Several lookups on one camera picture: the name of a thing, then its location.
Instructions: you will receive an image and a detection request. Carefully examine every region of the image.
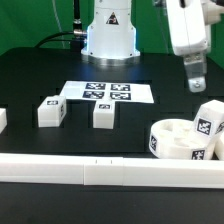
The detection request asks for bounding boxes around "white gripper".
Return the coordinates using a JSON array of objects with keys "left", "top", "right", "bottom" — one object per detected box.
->
[{"left": 166, "top": 0, "right": 208, "bottom": 93}]

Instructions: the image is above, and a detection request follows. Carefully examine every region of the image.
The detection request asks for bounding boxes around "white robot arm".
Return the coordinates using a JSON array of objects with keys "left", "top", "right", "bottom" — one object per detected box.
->
[{"left": 81, "top": 0, "right": 224, "bottom": 93}]

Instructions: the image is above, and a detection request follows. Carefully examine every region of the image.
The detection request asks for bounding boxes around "white sheet with tags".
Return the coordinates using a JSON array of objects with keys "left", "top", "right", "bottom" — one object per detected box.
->
[{"left": 60, "top": 81, "right": 154, "bottom": 104}]

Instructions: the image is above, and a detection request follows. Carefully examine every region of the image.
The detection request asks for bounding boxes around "green backdrop curtain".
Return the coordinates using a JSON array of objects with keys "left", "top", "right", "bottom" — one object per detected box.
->
[{"left": 0, "top": 0, "right": 224, "bottom": 58}]

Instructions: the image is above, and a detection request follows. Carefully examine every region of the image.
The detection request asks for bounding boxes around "white block at left edge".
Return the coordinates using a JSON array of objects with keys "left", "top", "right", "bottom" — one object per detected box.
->
[{"left": 0, "top": 108, "right": 7, "bottom": 134}]

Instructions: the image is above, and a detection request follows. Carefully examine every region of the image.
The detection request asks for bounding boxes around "black cable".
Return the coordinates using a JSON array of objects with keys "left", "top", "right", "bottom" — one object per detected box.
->
[{"left": 34, "top": 0, "right": 88, "bottom": 49}]

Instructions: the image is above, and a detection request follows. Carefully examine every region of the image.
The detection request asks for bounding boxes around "white U-shaped fence wall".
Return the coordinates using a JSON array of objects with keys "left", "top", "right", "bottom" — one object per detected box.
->
[{"left": 0, "top": 153, "right": 224, "bottom": 189}]

